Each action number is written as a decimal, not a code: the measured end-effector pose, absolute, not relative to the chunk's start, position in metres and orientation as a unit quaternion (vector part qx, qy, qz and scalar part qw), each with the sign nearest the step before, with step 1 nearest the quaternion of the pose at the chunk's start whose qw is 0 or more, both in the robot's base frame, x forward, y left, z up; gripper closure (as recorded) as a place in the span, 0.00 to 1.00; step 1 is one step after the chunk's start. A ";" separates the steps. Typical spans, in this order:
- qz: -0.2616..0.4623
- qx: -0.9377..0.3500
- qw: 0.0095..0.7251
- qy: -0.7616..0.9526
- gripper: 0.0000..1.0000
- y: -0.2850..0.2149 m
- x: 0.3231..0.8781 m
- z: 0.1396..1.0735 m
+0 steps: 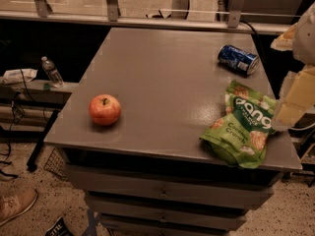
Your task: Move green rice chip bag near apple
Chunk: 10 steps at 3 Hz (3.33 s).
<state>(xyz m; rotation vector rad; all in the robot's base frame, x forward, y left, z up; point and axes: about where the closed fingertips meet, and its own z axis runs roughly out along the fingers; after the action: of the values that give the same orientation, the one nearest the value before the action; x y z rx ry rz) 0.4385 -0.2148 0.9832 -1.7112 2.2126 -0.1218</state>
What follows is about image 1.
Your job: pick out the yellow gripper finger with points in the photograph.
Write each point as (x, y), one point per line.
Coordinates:
(297, 95)
(285, 40)

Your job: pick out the white crumpled cloth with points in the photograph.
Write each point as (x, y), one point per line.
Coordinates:
(11, 77)

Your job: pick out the red apple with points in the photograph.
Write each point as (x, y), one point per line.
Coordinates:
(104, 109)

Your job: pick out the wire mesh basket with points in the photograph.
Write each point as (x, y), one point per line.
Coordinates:
(54, 165)

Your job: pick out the black snack packet on floor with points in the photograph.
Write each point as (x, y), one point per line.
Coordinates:
(59, 229)

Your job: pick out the green rice chip bag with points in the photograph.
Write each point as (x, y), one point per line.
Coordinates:
(240, 137)

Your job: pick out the clear plastic water bottle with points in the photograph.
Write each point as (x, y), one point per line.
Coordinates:
(51, 71)

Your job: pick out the grey side shelf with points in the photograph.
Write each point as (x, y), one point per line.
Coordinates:
(37, 93)

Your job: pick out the blue soda can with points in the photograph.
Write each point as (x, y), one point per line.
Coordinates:
(238, 60)

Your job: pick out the tan sneaker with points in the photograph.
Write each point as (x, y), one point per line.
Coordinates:
(16, 205)

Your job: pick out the grey drawer cabinet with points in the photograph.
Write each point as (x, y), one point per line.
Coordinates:
(149, 172)

